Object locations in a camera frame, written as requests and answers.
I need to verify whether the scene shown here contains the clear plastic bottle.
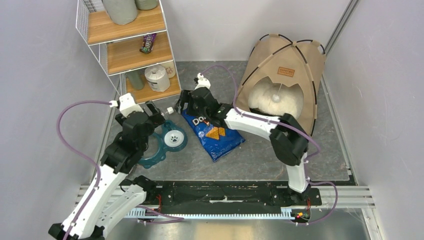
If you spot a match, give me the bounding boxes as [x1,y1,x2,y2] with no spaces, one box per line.
[161,106,175,118]

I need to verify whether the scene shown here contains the blue Doritos chip bag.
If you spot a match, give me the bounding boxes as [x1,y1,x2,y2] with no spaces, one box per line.
[181,110,246,163]

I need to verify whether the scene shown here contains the white fluffy pet cushion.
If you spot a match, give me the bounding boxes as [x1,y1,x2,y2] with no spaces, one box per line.
[248,77,304,119]

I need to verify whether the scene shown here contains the tan pet tent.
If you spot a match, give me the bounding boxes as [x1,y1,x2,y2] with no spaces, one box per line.
[233,33,327,137]

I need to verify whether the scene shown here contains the black tent pole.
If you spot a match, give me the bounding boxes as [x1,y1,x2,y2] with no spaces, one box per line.
[233,39,327,107]
[235,34,326,135]

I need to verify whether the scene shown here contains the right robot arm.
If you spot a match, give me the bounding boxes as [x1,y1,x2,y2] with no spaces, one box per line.
[174,87,311,205]

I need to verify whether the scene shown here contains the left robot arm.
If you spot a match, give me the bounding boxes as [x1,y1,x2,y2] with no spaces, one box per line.
[48,101,165,240]

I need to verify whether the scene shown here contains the green can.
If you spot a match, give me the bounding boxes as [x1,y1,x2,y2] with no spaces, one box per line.
[126,70,145,91]

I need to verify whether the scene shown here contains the white ceramic mug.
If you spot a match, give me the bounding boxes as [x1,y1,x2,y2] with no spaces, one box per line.
[162,61,176,79]

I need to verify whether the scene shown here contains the brown candy bag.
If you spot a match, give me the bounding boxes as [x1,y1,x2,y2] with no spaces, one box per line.
[139,33,157,54]

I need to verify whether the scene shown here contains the white pompom toy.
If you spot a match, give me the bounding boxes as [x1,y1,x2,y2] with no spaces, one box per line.
[271,83,284,103]

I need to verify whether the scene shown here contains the grey felt basket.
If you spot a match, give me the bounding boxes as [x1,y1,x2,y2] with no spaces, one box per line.
[101,0,138,25]
[135,0,159,11]

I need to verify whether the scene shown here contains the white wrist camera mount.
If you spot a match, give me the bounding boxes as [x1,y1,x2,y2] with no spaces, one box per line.
[194,72,211,90]

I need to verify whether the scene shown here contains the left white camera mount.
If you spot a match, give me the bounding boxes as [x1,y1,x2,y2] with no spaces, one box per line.
[108,92,144,118]

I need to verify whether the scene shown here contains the white wire wooden shelf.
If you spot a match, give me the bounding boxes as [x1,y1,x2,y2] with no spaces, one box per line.
[75,0,182,103]

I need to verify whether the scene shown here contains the black mounting base plate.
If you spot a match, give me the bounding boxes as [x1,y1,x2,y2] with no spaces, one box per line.
[143,180,323,215]

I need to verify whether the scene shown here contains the aluminium corner rail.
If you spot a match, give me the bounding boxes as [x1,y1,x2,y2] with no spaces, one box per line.
[325,0,360,56]

